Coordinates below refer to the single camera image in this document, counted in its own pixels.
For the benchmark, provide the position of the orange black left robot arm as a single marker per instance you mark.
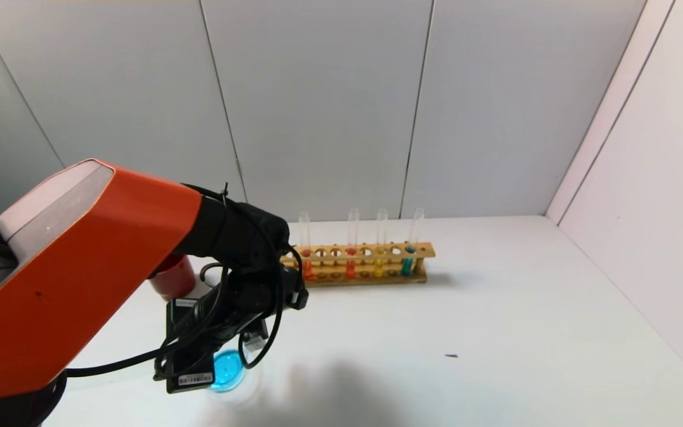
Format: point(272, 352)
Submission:
point(80, 267)

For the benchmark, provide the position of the orange pigment test tube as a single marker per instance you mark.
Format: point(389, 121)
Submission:
point(306, 267)
point(350, 268)

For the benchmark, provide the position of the yellow pigment test tube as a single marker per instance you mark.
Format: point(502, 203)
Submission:
point(379, 268)

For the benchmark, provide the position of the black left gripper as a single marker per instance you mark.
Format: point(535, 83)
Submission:
point(189, 370)

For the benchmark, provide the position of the wooden test tube rack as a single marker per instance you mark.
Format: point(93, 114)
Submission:
point(371, 261)

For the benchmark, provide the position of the clear glass beaker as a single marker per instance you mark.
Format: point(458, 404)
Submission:
point(227, 370)

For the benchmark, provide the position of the black mounted wrist camera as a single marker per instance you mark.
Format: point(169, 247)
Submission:
point(264, 293)

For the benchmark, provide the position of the red plastic cup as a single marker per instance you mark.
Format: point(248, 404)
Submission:
point(172, 281)

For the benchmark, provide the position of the blue pigment test tube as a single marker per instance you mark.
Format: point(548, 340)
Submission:
point(407, 267)

